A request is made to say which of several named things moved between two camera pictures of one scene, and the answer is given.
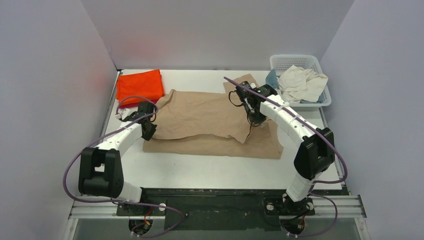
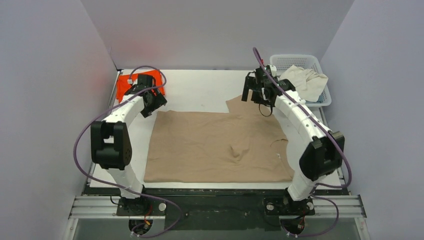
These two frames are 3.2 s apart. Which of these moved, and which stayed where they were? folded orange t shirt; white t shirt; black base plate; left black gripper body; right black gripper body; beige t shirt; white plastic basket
Moved: left black gripper body; right black gripper body; beige t shirt
Stayed: folded orange t shirt; black base plate; white t shirt; white plastic basket
